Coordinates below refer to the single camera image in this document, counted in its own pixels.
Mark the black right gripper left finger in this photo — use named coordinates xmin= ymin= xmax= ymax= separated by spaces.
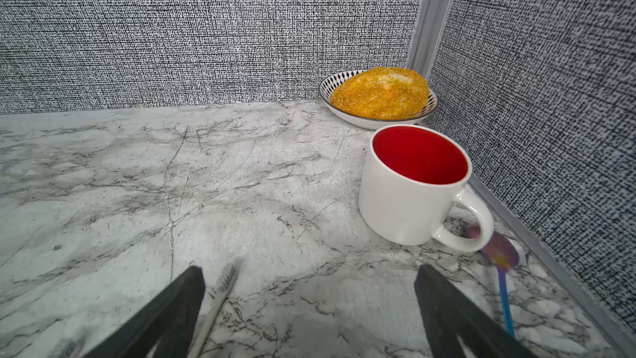
xmin=86 ymin=266 xmax=205 ymax=357

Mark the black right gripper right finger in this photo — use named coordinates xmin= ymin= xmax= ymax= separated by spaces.
xmin=414 ymin=265 xmax=534 ymax=357

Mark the grey toothbrush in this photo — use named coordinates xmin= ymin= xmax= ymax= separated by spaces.
xmin=187 ymin=261 xmax=240 ymax=358

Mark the iridescent purple blue spoon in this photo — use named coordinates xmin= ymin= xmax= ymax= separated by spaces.
xmin=480 ymin=232 xmax=519 ymax=339

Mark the white mug red inside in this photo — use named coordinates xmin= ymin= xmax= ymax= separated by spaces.
xmin=359 ymin=124 xmax=495 ymax=253

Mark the patterned white bowl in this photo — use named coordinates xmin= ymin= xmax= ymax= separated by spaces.
xmin=319 ymin=67 xmax=438 ymax=130

